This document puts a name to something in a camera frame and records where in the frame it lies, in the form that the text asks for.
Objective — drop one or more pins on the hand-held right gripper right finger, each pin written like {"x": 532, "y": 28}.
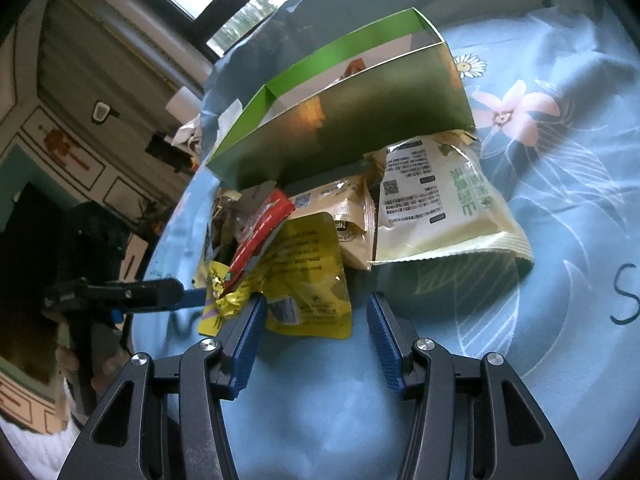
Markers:
{"x": 382, "y": 345}

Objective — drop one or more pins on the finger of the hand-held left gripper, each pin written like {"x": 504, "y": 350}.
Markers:
{"x": 150, "y": 294}

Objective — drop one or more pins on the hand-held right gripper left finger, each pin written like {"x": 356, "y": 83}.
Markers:
{"x": 247, "y": 340}

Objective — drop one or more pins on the yellow and purple foil packet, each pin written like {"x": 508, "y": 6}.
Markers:
{"x": 220, "y": 305}

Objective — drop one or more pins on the yellow snack packet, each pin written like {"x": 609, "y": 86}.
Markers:
{"x": 310, "y": 270}

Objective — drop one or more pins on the beige snack packet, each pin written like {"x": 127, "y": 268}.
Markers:
{"x": 350, "y": 220}

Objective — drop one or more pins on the green cardboard box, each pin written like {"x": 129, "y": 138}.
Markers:
{"x": 350, "y": 125}

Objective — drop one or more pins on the person's left hand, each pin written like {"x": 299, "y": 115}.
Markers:
{"x": 65, "y": 360}

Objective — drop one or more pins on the dark clear wrapper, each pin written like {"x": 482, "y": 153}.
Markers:
{"x": 222, "y": 220}

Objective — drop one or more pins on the red and green snack packet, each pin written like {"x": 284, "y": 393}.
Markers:
{"x": 260, "y": 225}

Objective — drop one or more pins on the black box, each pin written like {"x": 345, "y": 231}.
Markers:
{"x": 167, "y": 152}

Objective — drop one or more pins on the white and green snack packet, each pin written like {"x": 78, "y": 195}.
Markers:
{"x": 440, "y": 210}

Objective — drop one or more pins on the crumpled white paper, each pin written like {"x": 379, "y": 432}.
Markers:
{"x": 186, "y": 134}

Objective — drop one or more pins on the white container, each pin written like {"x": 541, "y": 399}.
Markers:
{"x": 182, "y": 101}

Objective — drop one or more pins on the blue floral blanket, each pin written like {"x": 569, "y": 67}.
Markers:
{"x": 550, "y": 185}

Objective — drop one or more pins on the red wall decoration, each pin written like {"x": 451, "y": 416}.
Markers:
{"x": 62, "y": 147}

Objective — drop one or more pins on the white wall device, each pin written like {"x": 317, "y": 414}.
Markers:
{"x": 102, "y": 111}

